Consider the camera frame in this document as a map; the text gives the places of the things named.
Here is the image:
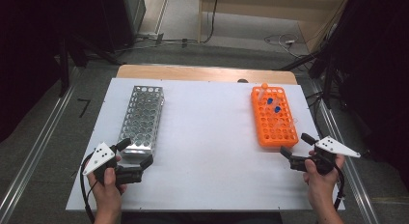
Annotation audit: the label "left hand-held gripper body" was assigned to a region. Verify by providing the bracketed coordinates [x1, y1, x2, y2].
[82, 142, 145, 187]

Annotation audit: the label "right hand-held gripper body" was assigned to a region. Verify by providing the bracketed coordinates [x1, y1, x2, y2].
[288, 135, 362, 177]

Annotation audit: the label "orange test tube rack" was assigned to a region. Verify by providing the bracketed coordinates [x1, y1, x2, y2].
[250, 85, 299, 151]

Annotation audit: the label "metal test tube rack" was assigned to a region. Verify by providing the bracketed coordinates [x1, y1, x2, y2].
[117, 84, 166, 160]

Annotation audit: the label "person's right hand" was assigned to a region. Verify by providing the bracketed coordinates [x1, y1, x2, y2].
[302, 150, 346, 204]

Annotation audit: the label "person's left hand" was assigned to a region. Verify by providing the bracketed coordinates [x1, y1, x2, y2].
[87, 155, 128, 216]

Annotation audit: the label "black stand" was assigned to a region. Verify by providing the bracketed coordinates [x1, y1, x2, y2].
[57, 34, 123, 98]
[278, 40, 341, 110]

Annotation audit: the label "clear tube with orange cap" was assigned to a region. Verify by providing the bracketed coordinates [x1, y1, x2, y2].
[259, 82, 270, 101]

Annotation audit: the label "white board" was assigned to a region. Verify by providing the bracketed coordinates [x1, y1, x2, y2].
[66, 77, 345, 212]

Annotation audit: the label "dark curtain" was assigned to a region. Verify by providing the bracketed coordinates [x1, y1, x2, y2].
[0, 0, 109, 145]
[321, 0, 409, 186]

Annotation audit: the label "light wooden shelf unit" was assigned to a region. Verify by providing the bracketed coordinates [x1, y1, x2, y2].
[198, 0, 351, 54]

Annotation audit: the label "dark grey cabinet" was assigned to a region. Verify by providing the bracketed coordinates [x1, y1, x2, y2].
[95, 0, 147, 53]

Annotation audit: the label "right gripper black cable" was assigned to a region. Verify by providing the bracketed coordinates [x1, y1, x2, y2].
[333, 165, 347, 212]

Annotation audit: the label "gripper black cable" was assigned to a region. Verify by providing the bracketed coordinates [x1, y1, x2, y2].
[79, 152, 97, 224]
[333, 165, 347, 212]

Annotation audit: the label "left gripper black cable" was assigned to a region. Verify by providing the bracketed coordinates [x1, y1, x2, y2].
[79, 152, 97, 224]

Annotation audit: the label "black floor cables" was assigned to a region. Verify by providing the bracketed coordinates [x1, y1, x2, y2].
[305, 91, 326, 128]

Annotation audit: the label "metal floor rail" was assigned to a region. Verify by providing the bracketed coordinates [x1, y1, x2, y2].
[0, 68, 80, 224]
[310, 80, 380, 224]

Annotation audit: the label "white cable with plug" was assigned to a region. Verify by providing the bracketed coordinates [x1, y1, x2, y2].
[263, 33, 310, 59]

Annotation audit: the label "hanging black cable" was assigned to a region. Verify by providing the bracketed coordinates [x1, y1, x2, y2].
[202, 0, 221, 44]

